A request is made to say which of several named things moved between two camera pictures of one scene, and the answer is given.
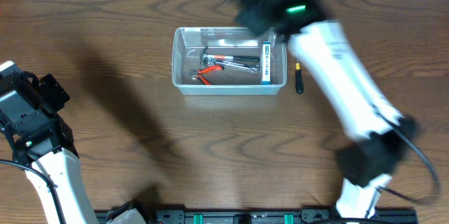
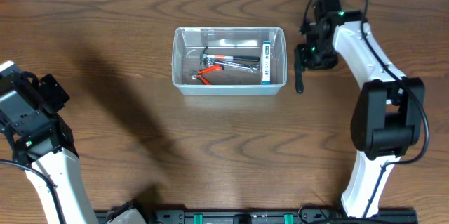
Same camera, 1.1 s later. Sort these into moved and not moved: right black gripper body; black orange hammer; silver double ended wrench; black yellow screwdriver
Moved: right black gripper body
Not moved: black orange hammer; black yellow screwdriver; silver double ended wrench
